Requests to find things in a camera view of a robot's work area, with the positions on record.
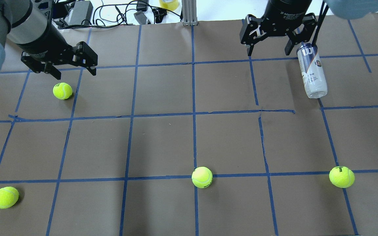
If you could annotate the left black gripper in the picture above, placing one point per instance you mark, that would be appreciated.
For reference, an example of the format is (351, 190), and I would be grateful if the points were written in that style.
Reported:
(48, 41)

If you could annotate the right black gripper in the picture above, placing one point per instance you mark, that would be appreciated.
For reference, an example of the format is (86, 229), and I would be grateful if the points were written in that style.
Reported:
(288, 11)

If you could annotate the Wilson tennis ball can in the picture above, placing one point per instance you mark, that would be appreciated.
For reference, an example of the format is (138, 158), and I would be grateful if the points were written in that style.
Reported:
(311, 68)

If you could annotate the tennis ball upper left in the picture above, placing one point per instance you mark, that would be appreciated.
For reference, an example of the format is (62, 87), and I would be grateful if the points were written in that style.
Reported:
(62, 91)

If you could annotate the tennis ball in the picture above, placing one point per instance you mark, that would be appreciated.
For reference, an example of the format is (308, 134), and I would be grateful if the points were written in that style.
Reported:
(341, 177)
(62, 91)
(202, 177)
(8, 197)

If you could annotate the tennis ball lower left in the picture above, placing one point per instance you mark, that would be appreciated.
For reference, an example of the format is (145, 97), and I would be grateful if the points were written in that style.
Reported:
(8, 197)

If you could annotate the tennis ball right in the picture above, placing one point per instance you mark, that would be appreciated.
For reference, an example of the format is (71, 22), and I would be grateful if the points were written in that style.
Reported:
(341, 177)

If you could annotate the tennis ball centre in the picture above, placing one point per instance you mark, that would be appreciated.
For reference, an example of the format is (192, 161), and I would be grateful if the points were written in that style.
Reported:
(202, 177)

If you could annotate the black power adapter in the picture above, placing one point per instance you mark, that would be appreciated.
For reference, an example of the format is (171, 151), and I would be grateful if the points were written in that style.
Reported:
(81, 13)

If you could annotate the yellow tape roll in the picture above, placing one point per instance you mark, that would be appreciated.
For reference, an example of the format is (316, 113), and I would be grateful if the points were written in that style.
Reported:
(169, 4)

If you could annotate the brown paper table cover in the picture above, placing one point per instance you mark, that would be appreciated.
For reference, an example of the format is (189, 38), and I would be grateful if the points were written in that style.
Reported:
(116, 159)

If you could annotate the aluminium frame post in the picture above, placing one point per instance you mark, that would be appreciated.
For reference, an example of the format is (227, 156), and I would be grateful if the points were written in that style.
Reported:
(189, 13)

